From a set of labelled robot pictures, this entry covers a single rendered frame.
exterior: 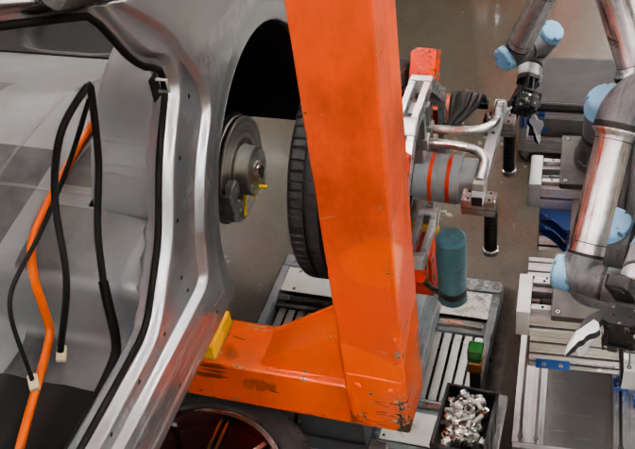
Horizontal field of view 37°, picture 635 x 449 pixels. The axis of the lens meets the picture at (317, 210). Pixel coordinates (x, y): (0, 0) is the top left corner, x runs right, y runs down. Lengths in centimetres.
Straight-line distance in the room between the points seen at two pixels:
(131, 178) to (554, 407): 143
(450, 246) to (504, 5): 266
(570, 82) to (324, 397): 196
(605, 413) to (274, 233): 156
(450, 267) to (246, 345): 62
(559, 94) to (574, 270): 193
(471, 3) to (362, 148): 339
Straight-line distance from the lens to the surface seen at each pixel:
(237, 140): 275
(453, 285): 276
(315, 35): 170
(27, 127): 290
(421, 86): 261
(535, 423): 292
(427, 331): 322
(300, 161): 245
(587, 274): 202
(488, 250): 259
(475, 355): 251
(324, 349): 236
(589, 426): 293
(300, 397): 252
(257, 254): 377
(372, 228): 196
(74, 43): 362
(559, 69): 403
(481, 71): 462
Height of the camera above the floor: 260
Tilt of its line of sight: 42 degrees down
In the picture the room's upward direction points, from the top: 9 degrees counter-clockwise
